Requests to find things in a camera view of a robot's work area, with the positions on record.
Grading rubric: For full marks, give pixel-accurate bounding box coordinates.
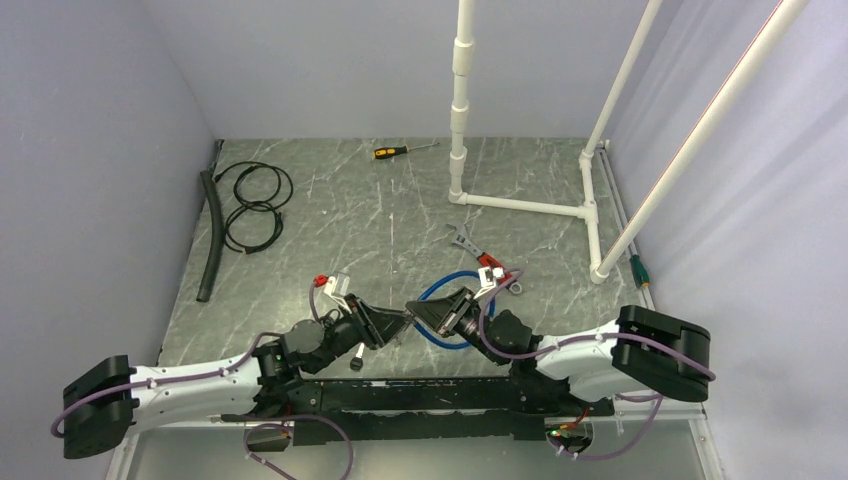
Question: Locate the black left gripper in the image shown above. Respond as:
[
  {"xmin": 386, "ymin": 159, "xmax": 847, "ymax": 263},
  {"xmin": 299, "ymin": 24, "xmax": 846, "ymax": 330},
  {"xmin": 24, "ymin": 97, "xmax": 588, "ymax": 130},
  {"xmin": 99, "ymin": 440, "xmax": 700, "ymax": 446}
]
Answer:
[{"xmin": 307, "ymin": 292, "xmax": 412, "ymax": 374}]

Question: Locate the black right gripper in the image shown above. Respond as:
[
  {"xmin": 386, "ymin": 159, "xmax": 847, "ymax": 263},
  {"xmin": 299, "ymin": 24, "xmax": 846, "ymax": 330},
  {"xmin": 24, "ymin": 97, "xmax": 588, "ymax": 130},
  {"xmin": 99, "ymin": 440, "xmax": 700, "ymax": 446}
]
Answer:
[{"xmin": 407, "ymin": 287, "xmax": 505, "ymax": 366}]

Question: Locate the blue cable lock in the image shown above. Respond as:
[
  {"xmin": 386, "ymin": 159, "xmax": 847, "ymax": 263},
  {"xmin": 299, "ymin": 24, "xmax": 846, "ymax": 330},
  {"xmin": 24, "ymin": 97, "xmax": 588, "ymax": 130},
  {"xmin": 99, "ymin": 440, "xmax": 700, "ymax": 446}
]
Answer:
[{"xmin": 413, "ymin": 270, "xmax": 495, "ymax": 356}]

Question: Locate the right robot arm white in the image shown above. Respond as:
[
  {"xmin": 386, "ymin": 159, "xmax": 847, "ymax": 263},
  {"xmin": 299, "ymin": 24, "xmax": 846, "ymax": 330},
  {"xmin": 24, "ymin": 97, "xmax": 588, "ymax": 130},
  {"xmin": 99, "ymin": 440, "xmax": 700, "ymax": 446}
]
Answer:
[{"xmin": 406, "ymin": 287, "xmax": 716, "ymax": 415}]

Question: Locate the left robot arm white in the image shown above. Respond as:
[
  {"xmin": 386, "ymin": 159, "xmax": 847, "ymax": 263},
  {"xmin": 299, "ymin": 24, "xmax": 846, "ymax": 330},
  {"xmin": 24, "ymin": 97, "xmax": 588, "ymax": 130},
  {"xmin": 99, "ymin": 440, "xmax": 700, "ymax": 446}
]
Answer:
[{"xmin": 50, "ymin": 294, "xmax": 412, "ymax": 459}]

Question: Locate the black foam tube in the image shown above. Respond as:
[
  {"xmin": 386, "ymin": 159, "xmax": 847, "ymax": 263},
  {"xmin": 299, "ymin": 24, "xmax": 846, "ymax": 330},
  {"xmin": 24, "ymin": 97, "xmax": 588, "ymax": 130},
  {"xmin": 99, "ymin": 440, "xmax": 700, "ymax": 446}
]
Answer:
[{"xmin": 196, "ymin": 170, "xmax": 224, "ymax": 303}]

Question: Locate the red handled adjustable wrench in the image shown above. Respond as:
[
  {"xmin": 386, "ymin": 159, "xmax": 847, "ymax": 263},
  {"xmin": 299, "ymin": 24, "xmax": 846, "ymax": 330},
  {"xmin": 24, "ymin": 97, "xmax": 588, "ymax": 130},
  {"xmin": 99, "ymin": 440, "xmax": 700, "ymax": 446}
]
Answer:
[{"xmin": 446, "ymin": 223, "xmax": 513, "ymax": 283}]

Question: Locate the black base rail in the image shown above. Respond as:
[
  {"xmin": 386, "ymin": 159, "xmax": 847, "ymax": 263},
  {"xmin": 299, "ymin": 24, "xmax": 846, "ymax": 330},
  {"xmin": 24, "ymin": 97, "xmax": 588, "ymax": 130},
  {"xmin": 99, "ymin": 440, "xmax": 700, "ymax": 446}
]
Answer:
[{"xmin": 222, "ymin": 377, "xmax": 614, "ymax": 441}]

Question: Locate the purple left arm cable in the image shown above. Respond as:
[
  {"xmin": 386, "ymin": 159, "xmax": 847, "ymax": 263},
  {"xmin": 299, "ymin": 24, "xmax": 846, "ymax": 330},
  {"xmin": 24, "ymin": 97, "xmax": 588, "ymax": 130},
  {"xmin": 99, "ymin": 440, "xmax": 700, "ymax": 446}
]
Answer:
[{"xmin": 51, "ymin": 278, "xmax": 333, "ymax": 439}]

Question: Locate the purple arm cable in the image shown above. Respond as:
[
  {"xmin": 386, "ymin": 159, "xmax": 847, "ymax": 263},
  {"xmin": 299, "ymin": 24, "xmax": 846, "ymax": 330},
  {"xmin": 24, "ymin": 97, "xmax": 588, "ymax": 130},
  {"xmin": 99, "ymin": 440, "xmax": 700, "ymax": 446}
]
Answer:
[
  {"xmin": 476, "ymin": 268, "xmax": 718, "ymax": 383},
  {"xmin": 51, "ymin": 278, "xmax": 333, "ymax": 439}
]

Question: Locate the white pvc pipe frame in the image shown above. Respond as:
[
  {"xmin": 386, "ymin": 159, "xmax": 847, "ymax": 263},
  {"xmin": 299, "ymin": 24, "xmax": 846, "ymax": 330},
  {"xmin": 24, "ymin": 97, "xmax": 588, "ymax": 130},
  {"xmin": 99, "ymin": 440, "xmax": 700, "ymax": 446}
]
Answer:
[{"xmin": 447, "ymin": 0, "xmax": 811, "ymax": 285}]

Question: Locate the orange handled screwdriver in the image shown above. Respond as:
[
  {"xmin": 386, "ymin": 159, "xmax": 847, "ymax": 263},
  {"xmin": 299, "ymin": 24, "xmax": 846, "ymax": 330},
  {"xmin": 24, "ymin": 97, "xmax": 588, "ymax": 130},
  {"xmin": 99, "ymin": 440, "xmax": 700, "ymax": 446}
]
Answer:
[{"xmin": 372, "ymin": 141, "xmax": 440, "ymax": 160}]

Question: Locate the black coiled cable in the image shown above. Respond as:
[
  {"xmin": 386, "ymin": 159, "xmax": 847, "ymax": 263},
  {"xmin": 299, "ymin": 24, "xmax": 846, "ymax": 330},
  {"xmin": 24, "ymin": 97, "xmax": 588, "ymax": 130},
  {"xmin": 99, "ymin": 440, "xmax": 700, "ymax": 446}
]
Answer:
[{"xmin": 213, "ymin": 161, "xmax": 295, "ymax": 256}]

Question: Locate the green handled screwdriver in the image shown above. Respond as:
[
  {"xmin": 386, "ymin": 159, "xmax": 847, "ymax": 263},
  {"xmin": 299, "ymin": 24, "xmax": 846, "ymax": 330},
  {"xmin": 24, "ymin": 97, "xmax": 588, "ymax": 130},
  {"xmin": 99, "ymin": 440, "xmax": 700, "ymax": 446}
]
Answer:
[{"xmin": 629, "ymin": 254, "xmax": 651, "ymax": 288}]

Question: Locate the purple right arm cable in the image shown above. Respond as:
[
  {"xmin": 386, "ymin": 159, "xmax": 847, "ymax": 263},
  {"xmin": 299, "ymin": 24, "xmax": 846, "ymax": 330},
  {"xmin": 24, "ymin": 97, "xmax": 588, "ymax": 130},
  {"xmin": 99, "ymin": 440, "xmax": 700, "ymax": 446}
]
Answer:
[{"xmin": 476, "ymin": 268, "xmax": 718, "ymax": 383}]

